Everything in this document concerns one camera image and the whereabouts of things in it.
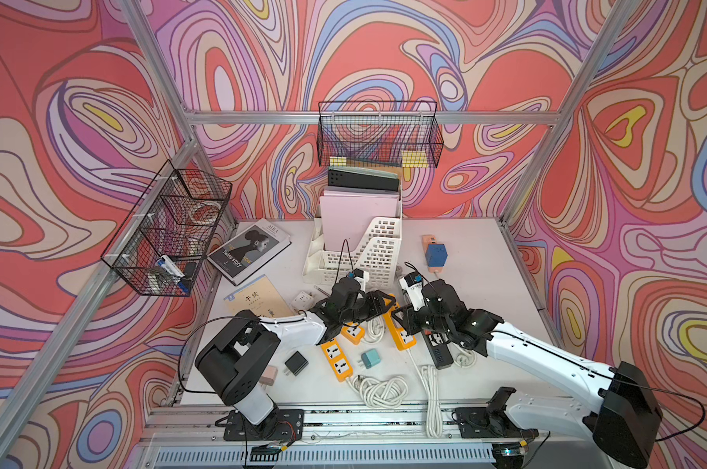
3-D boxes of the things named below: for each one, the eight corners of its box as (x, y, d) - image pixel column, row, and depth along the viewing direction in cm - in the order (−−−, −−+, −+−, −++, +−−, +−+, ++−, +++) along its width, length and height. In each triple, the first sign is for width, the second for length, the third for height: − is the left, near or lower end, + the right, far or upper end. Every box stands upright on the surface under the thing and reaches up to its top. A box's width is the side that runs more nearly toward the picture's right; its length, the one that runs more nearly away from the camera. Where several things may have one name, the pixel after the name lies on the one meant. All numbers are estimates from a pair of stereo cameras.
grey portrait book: (209, 262, 108) (205, 256, 105) (264, 223, 121) (262, 217, 118) (236, 286, 102) (233, 280, 99) (291, 242, 115) (290, 236, 112)
